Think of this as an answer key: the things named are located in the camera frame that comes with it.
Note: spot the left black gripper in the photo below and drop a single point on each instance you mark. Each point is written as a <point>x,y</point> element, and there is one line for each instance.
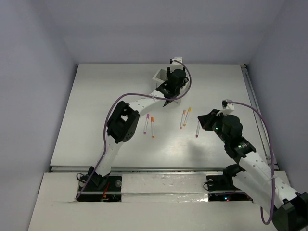
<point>169,73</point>

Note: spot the pink capped white marker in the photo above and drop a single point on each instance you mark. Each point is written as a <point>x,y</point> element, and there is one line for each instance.
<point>198,129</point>

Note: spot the aluminium rail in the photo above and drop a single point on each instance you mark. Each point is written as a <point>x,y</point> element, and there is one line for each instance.
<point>260,125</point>
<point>135,169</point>

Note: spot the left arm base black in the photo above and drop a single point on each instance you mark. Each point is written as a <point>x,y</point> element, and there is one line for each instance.
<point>99,189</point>

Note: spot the aluminium rail front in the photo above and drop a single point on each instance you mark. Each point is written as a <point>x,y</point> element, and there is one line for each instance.
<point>135,169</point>

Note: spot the white two-compartment pen holder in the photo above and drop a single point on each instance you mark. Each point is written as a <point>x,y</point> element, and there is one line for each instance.
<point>159,78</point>

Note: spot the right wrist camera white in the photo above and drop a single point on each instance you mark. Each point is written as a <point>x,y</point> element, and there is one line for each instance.
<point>227,108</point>

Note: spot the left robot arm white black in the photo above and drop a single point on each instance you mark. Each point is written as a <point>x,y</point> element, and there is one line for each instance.
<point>123,118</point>

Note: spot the salmon capped white marker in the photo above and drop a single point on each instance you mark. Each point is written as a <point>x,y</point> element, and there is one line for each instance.
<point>182,119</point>

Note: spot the orange capped white marker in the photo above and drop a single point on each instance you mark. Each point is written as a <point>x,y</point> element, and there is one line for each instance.
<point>152,127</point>

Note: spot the yellow capped white marker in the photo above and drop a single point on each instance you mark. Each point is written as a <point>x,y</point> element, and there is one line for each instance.
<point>187,116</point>

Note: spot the white foam block centre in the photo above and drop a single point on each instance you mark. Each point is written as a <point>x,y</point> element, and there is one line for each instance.
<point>163,187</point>

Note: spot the aluminium rail right side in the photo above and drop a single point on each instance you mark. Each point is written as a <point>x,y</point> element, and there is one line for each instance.
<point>260,125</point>

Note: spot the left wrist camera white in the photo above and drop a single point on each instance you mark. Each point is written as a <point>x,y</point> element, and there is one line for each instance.
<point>176,63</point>

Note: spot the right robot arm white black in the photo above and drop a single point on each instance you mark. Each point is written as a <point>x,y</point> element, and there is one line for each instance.
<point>287,208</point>

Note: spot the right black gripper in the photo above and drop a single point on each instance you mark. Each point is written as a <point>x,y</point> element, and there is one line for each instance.
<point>206,119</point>

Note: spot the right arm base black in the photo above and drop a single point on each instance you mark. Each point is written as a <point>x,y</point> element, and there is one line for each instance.
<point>221,187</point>

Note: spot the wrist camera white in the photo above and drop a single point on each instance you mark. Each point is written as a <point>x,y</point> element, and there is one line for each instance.
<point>176,63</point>
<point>227,108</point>

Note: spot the purple capped white marker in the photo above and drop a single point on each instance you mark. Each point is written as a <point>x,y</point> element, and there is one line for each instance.
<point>146,123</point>

